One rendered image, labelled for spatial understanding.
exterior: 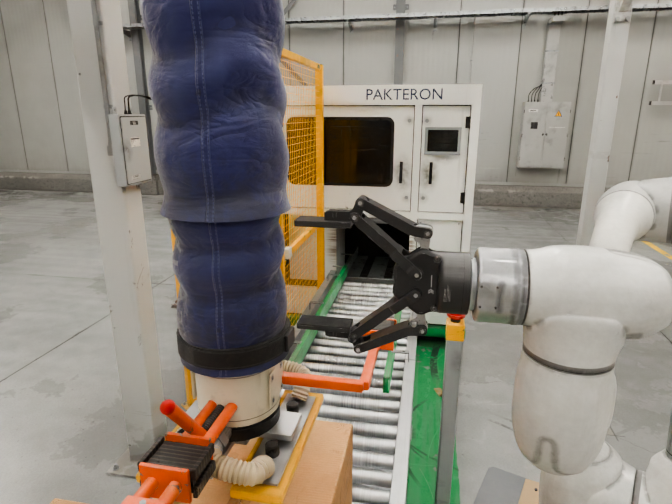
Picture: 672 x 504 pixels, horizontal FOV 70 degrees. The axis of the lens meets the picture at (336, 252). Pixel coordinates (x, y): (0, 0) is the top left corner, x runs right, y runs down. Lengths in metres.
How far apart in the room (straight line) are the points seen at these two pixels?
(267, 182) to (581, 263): 0.51
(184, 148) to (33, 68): 12.70
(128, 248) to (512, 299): 2.02
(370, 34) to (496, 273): 9.78
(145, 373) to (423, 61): 8.54
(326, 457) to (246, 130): 0.84
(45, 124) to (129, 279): 11.11
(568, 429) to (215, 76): 0.68
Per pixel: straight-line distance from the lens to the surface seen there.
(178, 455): 0.88
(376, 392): 2.32
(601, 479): 1.20
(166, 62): 0.86
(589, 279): 0.58
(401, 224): 0.57
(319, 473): 1.27
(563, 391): 0.62
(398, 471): 1.83
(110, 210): 2.39
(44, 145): 13.51
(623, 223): 0.93
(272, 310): 0.92
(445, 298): 0.57
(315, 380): 1.05
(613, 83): 4.22
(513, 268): 0.57
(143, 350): 2.56
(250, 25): 0.84
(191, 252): 0.89
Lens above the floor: 1.77
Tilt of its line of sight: 16 degrees down
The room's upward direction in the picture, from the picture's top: straight up
